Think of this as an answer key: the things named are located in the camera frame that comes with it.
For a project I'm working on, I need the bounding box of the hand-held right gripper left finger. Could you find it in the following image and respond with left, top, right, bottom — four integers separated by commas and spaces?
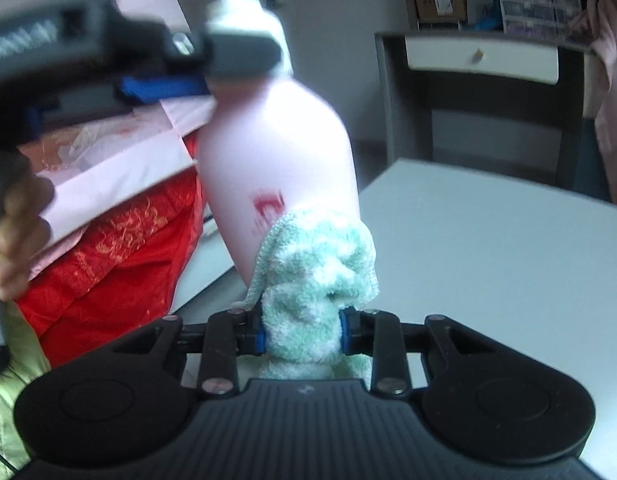
112, 304, 266, 401

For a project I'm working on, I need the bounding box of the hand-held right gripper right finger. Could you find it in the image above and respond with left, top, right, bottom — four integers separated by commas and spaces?
339, 307, 492, 400

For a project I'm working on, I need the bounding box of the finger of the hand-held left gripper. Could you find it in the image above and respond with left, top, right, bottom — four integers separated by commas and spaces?
163, 26, 285, 81
119, 76, 212, 107

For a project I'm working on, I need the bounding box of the green and white towel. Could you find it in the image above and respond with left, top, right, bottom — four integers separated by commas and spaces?
232, 205, 381, 382

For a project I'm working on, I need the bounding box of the pink pump bottle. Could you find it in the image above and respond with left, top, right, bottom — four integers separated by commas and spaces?
143, 0, 361, 287

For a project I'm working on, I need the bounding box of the person's left hand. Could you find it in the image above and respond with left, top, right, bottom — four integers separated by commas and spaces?
0, 174, 57, 305

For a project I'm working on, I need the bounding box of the pink gift box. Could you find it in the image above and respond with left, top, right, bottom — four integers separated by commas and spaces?
0, 0, 220, 282

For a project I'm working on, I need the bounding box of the red patterned cloth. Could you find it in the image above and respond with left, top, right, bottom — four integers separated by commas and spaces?
16, 132, 206, 369

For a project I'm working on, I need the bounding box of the white desk drawer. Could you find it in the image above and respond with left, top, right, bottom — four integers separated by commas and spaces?
405, 35, 560, 86

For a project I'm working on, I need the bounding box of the blue cloth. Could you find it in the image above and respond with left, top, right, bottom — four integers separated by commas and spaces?
471, 14, 505, 32

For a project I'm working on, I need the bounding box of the light green cloth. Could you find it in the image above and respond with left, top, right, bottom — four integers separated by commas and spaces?
0, 304, 52, 479

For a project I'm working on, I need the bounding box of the dark grey desk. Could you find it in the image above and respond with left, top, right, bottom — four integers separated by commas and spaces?
375, 30, 597, 192

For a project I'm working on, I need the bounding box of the pink hanging cloth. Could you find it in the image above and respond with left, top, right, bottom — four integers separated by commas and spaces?
566, 0, 617, 204

